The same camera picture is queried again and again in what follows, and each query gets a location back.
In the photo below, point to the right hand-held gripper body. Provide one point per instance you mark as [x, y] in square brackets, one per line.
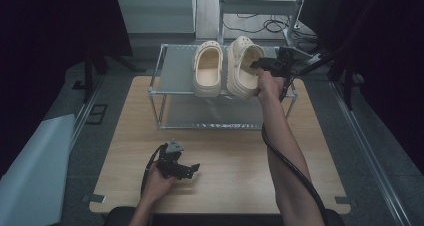
[288, 62]

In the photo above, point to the white metal desk frame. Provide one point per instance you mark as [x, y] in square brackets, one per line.
[258, 6]

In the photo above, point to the person's right hand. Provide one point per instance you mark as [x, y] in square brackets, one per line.
[270, 84]

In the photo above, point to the person's left hand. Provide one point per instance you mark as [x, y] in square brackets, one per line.
[156, 184]

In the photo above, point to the grey metal shoe rack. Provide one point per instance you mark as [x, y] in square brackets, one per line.
[180, 72]

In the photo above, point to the metal floor rail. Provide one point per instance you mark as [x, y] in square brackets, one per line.
[85, 114]
[370, 152]

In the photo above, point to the grey tape piece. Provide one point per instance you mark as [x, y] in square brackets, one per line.
[95, 198]
[342, 200]

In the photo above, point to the cream clog shoe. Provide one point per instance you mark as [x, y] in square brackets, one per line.
[207, 71]
[243, 69]

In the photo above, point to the white cabinet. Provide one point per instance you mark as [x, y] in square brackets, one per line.
[156, 9]

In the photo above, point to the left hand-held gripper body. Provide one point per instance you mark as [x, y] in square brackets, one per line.
[170, 159]

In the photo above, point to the dark curtain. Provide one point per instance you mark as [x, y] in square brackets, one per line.
[50, 52]
[383, 69]

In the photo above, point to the black stand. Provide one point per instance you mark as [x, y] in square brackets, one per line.
[346, 82]
[89, 74]

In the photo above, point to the pale grey sheet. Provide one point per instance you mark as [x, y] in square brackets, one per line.
[33, 176]

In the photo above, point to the person's dark clothed legs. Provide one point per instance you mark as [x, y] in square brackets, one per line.
[216, 220]

